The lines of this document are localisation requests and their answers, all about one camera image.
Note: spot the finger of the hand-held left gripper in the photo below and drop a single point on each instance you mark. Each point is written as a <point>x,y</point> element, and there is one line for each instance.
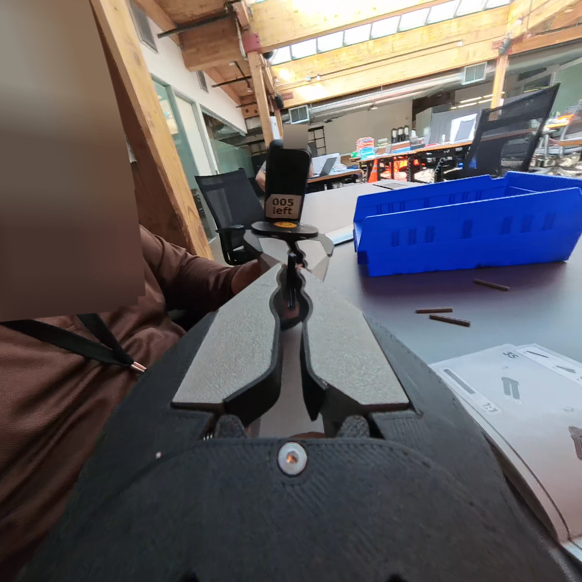
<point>260,252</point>
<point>325,261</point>

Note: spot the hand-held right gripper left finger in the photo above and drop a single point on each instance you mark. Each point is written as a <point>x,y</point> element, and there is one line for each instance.
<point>232,345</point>

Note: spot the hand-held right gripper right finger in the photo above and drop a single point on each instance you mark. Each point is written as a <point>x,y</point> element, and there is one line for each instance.
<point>350,354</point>

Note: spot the black lego connector piece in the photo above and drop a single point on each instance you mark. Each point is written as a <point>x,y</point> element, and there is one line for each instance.
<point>291,261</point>

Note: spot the black lego axle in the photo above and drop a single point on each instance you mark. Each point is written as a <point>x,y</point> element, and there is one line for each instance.
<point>290,295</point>

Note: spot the person's left forearm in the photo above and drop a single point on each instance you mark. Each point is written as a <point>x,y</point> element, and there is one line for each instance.
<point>195,277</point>

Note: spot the dark brown lego axle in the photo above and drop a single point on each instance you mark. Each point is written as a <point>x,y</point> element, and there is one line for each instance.
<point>434,310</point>
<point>450,320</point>
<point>491,284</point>

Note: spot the lego instruction booklet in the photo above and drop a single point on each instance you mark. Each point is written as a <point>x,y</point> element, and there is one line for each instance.
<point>523,409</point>

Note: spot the person's left hand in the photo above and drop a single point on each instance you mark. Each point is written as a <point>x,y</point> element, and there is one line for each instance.
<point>248,278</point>

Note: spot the open laptop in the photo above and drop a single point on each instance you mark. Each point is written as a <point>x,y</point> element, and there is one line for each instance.
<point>328,166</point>

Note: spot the stack of colourful cloths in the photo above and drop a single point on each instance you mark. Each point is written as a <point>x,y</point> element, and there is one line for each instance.
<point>364,146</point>

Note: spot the orange traffic cone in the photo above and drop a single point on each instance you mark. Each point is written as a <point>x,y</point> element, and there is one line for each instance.
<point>373,172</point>

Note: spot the long wooden workbench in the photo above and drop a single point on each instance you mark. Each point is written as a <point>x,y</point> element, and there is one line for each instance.
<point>409,152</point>

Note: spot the blue plastic storage bin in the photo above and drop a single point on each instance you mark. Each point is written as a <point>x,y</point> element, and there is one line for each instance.
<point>454,241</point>

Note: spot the black mesh office chair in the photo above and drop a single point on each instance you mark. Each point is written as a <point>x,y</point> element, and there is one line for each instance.
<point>509,136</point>

